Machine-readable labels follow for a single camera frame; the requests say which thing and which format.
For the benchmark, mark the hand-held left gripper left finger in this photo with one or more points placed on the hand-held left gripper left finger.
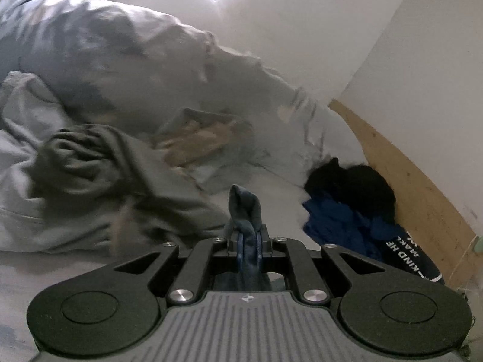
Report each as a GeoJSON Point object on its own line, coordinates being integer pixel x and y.
{"type": "Point", "coordinates": [238, 250]}

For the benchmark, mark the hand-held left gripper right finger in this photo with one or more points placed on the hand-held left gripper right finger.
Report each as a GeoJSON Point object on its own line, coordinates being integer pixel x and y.
{"type": "Point", "coordinates": [259, 249]}

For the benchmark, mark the teal shirt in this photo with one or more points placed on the teal shirt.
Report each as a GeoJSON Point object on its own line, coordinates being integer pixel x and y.
{"type": "Point", "coordinates": [243, 203]}

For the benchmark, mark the royal blue garment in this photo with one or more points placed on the royal blue garment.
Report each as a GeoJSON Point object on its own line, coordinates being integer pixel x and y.
{"type": "Point", "coordinates": [339, 222]}

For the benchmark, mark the tan cloth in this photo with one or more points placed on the tan cloth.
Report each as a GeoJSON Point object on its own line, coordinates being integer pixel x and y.
{"type": "Point", "coordinates": [203, 135]}

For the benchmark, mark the beige garment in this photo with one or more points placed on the beige garment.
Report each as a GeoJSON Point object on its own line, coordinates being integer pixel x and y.
{"type": "Point", "coordinates": [120, 230]}

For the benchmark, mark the dark cloth with white print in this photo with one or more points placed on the dark cloth with white print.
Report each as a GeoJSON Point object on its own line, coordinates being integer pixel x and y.
{"type": "Point", "coordinates": [407, 260]}

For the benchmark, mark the wooden headboard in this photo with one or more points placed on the wooden headboard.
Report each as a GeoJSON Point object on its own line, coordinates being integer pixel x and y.
{"type": "Point", "coordinates": [415, 177]}

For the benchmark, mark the olive green garment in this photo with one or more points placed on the olive green garment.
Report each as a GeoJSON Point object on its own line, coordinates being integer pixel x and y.
{"type": "Point", "coordinates": [94, 158]}

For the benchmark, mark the light blue duvet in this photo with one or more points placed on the light blue duvet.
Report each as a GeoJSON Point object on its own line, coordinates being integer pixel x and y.
{"type": "Point", "coordinates": [132, 45]}

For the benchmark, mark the light blue-grey pants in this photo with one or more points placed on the light blue-grey pants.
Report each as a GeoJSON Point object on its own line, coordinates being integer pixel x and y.
{"type": "Point", "coordinates": [22, 128]}

